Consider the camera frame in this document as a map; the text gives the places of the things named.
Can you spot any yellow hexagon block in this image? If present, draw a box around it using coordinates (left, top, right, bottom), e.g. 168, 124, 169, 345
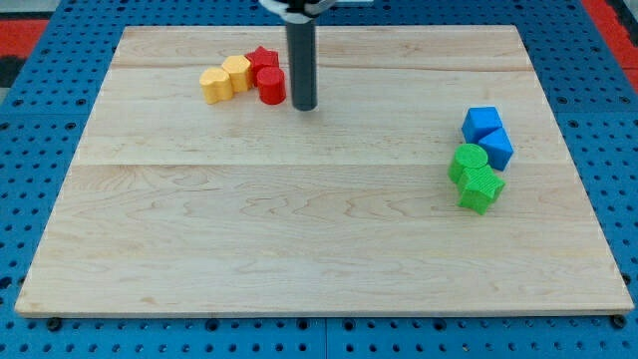
222, 55, 253, 93

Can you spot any light wooden board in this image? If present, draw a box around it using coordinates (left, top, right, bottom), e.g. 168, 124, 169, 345
15, 25, 634, 318

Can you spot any blue triangular block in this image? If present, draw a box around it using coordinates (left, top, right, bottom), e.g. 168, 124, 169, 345
478, 128, 514, 172

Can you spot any blue cube block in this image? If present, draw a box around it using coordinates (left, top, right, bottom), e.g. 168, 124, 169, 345
462, 107, 502, 144

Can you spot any red star block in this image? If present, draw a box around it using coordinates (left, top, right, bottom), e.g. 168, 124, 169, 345
245, 46, 279, 85

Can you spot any green cylinder block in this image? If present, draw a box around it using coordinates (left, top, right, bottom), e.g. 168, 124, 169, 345
448, 144, 488, 183

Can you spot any green star block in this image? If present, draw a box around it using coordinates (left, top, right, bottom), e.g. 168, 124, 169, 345
457, 165, 506, 214

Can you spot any yellow heart block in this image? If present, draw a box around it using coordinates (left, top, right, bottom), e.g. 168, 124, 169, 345
199, 67, 234, 105

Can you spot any red cylinder block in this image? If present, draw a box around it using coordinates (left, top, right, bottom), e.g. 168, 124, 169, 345
256, 67, 286, 105

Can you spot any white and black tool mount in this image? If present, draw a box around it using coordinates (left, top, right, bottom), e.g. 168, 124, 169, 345
258, 0, 337, 24

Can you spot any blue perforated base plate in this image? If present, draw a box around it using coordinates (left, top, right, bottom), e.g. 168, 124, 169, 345
1, 1, 637, 358

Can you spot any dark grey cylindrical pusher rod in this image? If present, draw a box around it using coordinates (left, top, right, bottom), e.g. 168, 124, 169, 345
285, 19, 318, 111

